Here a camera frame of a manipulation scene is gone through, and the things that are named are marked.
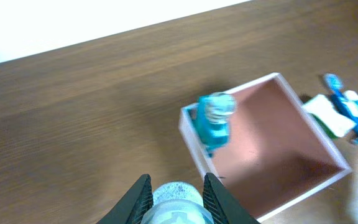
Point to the green white soap packet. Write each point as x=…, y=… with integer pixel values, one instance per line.
x=334, y=124

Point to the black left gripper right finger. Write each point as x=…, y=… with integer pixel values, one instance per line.
x=225, y=209

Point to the clear gel bottle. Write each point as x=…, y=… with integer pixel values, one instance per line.
x=177, y=203

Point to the blue mouthwash bottle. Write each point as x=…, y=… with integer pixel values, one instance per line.
x=212, y=120

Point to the blue white toothbrush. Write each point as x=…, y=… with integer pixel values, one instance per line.
x=345, y=106

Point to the pink open box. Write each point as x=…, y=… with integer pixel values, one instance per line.
x=277, y=154

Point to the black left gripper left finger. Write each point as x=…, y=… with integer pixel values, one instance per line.
x=131, y=208

